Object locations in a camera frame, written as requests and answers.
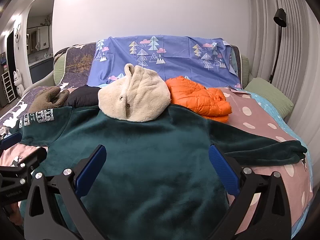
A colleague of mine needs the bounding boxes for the dark green fleece sweater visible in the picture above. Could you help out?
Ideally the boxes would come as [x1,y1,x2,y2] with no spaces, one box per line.
[10,104,308,240]

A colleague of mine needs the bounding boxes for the white small shelf rack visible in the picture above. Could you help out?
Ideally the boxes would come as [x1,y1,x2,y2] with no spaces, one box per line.
[1,72,16,103]

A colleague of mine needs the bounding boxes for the olive brown fleece garment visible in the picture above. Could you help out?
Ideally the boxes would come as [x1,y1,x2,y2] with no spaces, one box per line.
[28,87,70,113]

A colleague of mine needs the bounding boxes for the white cat figurine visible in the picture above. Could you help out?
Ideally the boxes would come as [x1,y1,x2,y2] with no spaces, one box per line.
[13,69,24,98]

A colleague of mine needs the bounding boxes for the black garment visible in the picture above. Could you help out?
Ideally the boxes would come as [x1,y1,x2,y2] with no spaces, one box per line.
[64,85,100,108]

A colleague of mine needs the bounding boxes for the light blue bed cover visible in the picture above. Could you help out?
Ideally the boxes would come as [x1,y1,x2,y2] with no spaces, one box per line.
[244,90,314,238]

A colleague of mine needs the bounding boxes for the pink polka dot bedsheet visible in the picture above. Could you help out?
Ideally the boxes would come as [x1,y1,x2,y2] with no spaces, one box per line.
[0,87,314,235]

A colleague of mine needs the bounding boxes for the dark floral quilt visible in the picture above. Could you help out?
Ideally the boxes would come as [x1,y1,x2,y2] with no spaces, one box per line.
[1,42,95,127]

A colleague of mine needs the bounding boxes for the orange puffer jacket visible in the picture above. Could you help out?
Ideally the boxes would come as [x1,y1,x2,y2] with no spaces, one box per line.
[165,76,232,123]

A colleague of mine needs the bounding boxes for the green pillow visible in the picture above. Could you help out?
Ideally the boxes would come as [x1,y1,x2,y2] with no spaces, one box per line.
[245,77,294,119]

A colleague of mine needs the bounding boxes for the cream fleece jacket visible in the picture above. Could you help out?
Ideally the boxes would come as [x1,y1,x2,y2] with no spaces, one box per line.
[98,63,171,122]

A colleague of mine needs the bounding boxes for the grey window curtain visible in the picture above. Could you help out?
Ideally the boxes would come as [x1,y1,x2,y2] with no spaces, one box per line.
[246,0,320,160]

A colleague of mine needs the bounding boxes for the blue tree print sheet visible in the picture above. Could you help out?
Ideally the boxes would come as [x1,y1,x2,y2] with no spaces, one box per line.
[87,35,241,88]

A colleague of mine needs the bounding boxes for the black floor lamp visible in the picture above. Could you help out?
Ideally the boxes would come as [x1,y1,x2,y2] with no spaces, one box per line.
[268,8,287,83]

